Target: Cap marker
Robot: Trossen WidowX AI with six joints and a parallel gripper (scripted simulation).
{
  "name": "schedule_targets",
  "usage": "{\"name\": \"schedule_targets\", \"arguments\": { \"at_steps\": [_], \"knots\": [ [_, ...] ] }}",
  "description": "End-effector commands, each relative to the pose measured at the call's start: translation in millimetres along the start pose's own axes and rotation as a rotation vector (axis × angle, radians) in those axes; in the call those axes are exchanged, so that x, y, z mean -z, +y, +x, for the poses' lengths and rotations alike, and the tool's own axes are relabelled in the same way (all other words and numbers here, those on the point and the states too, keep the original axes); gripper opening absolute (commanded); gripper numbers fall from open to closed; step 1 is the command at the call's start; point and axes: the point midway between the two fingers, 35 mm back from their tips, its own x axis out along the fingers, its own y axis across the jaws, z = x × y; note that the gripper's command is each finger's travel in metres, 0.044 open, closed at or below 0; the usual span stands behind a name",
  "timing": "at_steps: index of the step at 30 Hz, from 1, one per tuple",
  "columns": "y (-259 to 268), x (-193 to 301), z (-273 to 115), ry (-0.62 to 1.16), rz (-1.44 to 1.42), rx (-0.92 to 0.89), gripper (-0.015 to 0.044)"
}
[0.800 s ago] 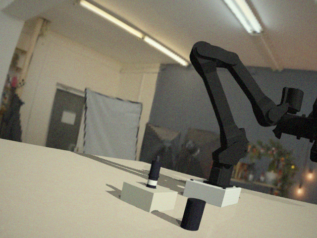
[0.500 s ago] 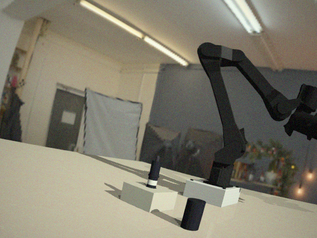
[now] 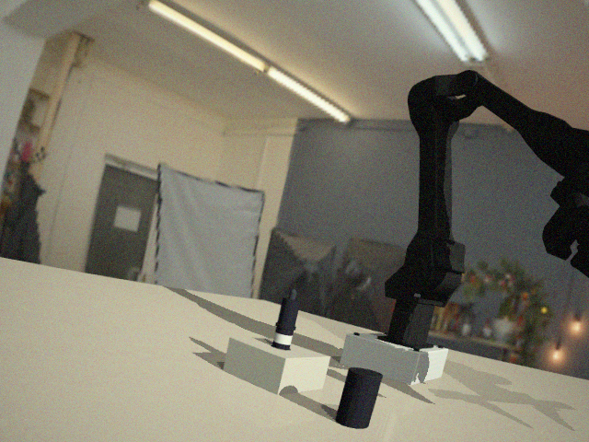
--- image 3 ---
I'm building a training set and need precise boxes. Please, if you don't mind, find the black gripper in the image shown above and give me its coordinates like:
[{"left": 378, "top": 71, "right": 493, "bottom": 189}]
[{"left": 542, "top": 191, "right": 589, "bottom": 278}]

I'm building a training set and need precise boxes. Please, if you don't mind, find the beige rectangular block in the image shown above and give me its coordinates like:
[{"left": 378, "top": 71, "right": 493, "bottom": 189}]
[{"left": 223, "top": 337, "right": 330, "bottom": 395}]

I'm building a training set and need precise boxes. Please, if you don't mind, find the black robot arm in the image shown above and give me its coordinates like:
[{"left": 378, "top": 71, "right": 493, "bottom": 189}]
[{"left": 377, "top": 70, "right": 589, "bottom": 349}]

